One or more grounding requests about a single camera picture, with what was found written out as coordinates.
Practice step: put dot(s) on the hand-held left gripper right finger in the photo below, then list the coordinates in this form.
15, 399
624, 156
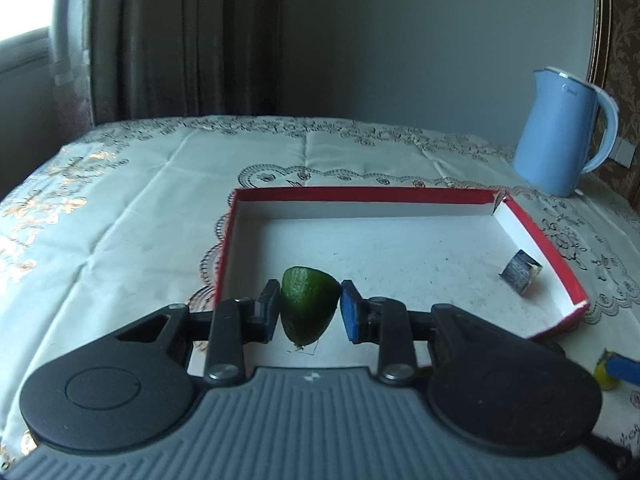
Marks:
350, 310

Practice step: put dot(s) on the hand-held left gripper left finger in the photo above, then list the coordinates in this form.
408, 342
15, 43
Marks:
273, 310

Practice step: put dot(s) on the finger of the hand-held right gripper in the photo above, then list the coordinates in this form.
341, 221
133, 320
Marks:
625, 370

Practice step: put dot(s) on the yellow-green round fruit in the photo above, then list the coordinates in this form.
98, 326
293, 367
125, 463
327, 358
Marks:
600, 381

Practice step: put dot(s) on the green cut fruit piece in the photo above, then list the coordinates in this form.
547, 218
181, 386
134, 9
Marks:
305, 305

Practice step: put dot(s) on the red cardboard box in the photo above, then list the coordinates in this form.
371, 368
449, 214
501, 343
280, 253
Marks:
375, 250

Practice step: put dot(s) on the light blue electric kettle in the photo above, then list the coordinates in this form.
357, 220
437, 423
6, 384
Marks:
550, 135

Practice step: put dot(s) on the brown curtain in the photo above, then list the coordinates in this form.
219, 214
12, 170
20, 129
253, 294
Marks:
190, 35

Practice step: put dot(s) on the sheer patterned curtain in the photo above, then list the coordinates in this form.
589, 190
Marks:
72, 50

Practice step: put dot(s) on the window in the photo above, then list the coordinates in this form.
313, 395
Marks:
22, 0

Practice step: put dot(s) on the white wall socket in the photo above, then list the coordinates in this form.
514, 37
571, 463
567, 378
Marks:
625, 152

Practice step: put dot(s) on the gold-trimmed wooden frame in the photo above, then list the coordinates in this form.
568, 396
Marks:
599, 20

